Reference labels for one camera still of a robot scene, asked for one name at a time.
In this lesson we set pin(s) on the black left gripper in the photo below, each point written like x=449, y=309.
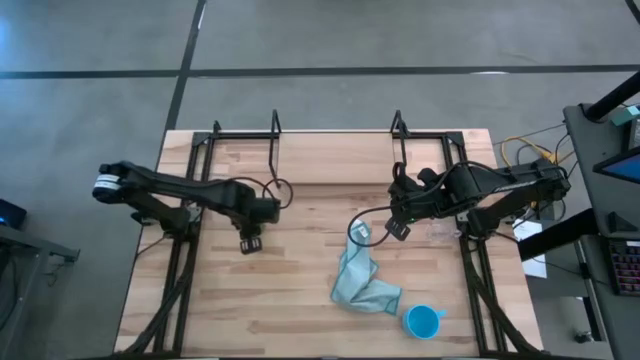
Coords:
x=260, y=210

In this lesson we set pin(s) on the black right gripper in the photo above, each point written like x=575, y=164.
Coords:
x=420, y=197

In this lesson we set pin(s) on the clear glass mug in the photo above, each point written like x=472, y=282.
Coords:
x=442, y=232

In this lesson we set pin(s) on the blue plastic mug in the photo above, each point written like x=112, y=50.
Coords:
x=420, y=322

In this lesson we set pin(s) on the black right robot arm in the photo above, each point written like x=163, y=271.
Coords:
x=515, y=187

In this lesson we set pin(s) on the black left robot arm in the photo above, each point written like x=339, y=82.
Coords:
x=175, y=187

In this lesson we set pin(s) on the wooden shelf with black brackets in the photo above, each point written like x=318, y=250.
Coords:
x=335, y=160

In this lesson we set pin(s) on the light blue microfibre cloth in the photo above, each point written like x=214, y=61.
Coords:
x=357, y=285

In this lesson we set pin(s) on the white paper sheet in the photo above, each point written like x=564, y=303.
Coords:
x=537, y=267

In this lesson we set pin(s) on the black desk beam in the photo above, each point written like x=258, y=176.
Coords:
x=555, y=237

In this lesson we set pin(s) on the dark grey desk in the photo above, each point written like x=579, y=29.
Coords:
x=585, y=165

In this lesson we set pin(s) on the black caster wheel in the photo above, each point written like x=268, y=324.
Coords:
x=583, y=337

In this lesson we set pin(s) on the grey metal side table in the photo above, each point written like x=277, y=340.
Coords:
x=30, y=245

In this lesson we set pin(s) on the small black wedge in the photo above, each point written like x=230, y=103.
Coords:
x=620, y=225

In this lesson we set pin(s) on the keyboard with coloured keys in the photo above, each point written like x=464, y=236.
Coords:
x=627, y=267

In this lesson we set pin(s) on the monitor with blue screen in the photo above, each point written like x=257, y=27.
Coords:
x=625, y=167

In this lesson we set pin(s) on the black device with blue light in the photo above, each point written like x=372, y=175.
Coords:
x=12, y=215

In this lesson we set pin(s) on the black pole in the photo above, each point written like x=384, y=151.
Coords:
x=615, y=97

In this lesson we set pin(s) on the small teal box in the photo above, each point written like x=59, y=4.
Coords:
x=625, y=115

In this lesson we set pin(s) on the black metal table frame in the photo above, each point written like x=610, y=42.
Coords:
x=240, y=135

